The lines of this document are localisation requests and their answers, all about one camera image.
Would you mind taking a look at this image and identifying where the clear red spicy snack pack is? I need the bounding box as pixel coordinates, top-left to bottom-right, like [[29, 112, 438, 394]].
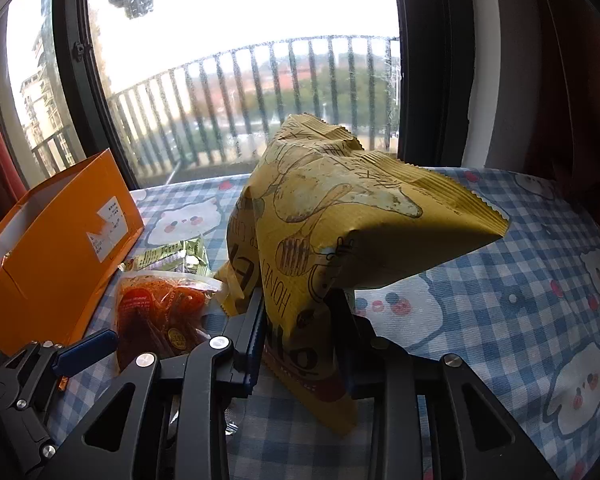
[[114, 270, 226, 370]]

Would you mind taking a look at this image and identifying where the green foil snack packet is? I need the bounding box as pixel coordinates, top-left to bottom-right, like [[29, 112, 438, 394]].
[[119, 236, 210, 275]]

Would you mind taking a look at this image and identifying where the yellow Korean chip bag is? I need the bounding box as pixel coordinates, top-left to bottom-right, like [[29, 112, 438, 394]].
[[218, 114, 508, 435]]

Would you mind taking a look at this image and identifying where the orange cardboard box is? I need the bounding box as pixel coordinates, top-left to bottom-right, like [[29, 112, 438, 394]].
[[0, 151, 144, 356]]

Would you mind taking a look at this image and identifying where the blue checked tablecloth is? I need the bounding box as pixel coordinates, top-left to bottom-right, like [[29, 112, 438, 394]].
[[48, 168, 600, 479]]

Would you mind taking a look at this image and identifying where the balcony railing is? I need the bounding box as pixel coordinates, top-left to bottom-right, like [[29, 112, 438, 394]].
[[29, 34, 401, 176]]

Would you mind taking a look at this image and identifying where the brown curtain right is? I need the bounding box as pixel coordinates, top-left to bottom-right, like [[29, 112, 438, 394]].
[[486, 0, 600, 200]]

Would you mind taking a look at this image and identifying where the black window frame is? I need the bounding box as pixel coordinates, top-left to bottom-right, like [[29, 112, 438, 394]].
[[52, 0, 475, 190]]

